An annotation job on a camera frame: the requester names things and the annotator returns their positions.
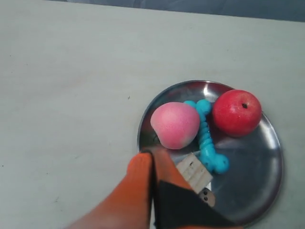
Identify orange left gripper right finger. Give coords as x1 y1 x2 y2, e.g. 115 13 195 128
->
151 146 241 229

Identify white backdrop curtain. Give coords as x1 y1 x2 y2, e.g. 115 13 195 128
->
67 0 305 22

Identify wooden die black dots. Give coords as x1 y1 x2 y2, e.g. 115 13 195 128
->
199 187 216 208

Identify red toy apple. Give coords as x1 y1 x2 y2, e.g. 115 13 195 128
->
212 89 262 137

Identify round stainless steel plate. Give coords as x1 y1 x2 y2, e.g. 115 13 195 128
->
137 80 284 227

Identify blue rubber bone toy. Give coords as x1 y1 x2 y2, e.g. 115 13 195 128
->
184 99 230 174

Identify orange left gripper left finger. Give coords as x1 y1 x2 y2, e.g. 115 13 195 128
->
68 151 153 229

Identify pink toy peach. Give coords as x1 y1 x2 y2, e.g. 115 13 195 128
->
150 102 200 150

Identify light wooden block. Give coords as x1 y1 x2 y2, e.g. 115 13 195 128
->
176 153 213 194

